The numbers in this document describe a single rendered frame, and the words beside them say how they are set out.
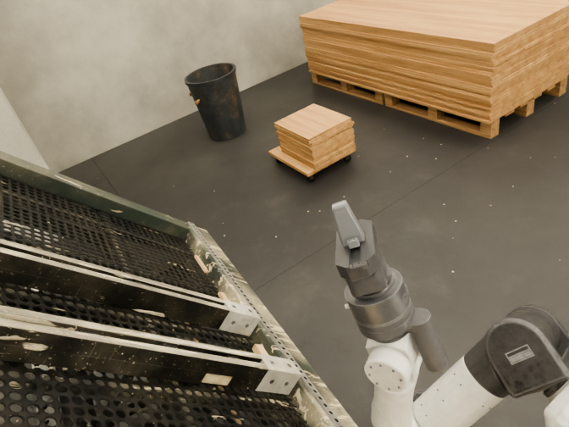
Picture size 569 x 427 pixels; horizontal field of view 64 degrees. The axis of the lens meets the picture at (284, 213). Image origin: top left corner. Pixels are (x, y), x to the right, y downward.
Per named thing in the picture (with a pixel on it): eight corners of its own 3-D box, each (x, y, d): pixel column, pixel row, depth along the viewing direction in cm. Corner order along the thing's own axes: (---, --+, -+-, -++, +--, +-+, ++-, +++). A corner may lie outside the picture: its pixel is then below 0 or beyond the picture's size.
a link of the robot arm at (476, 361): (476, 345, 88) (528, 296, 82) (515, 385, 84) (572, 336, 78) (456, 360, 79) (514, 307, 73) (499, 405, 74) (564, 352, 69)
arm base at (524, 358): (488, 337, 88) (527, 293, 84) (549, 389, 82) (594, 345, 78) (464, 356, 76) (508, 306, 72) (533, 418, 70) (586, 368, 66)
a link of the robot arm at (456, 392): (409, 419, 96) (483, 352, 87) (436, 483, 85) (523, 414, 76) (367, 409, 91) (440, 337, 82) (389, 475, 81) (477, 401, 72)
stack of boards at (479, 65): (567, 91, 402) (582, -2, 357) (488, 141, 366) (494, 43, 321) (375, 52, 584) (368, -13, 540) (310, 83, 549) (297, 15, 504)
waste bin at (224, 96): (261, 128, 477) (245, 67, 439) (216, 150, 459) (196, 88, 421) (236, 115, 517) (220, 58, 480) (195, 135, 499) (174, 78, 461)
